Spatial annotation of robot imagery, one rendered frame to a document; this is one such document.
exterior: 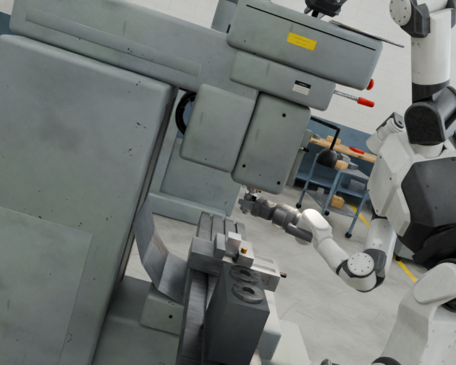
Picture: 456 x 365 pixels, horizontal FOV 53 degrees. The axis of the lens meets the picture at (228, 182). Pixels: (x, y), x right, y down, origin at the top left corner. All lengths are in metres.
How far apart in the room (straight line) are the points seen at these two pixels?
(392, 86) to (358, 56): 7.11
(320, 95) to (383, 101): 7.10
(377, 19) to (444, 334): 7.43
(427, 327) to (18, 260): 1.23
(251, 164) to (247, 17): 0.46
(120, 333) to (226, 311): 0.61
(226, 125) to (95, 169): 0.43
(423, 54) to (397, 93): 7.42
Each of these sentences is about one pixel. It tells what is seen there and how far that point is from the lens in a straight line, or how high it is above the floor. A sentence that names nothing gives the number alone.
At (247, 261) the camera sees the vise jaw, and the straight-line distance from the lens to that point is 1.72.
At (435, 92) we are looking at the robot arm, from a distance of 1.27.
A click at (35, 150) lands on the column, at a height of 1.26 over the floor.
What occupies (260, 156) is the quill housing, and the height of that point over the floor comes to 1.43.
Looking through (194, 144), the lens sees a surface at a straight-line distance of 1.50.
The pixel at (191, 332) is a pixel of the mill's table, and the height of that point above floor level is 0.93.
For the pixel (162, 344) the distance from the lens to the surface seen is 1.76.
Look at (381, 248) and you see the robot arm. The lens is 1.52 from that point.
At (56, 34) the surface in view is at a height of 1.60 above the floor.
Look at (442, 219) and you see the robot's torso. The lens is 1.30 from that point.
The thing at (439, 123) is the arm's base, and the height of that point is 1.71.
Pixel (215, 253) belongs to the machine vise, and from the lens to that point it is 1.70.
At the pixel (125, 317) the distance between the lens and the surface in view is 1.74.
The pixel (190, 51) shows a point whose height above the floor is 1.68.
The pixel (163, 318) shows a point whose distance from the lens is 1.69.
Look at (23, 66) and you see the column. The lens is 1.48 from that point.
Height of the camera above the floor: 1.70
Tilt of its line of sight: 15 degrees down
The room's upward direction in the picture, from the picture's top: 19 degrees clockwise
